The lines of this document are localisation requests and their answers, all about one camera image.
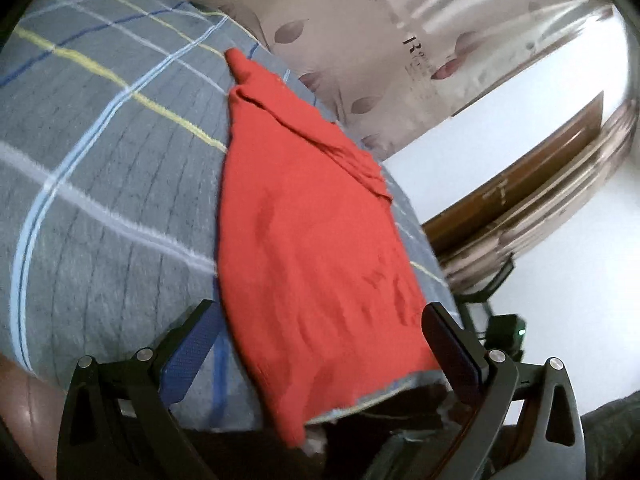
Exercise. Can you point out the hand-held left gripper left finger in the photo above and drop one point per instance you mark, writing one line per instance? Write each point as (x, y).
(192, 346)

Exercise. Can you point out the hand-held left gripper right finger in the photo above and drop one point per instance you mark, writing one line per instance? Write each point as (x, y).
(464, 360)

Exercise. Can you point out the red knit garment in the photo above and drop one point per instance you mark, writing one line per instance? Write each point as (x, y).
(310, 240)

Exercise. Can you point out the dark grey cloth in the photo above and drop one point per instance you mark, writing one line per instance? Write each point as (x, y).
(612, 435)

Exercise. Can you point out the grey plaid bedsheet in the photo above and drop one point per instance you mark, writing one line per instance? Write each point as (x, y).
(110, 170)

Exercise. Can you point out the leaf patterned curtain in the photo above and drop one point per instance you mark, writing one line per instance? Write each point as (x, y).
(395, 35)

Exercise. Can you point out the brown wooden door frame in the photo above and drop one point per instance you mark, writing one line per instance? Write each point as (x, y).
(525, 200)

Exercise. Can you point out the brown leather bed frame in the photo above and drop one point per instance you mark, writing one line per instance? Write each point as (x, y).
(27, 420)

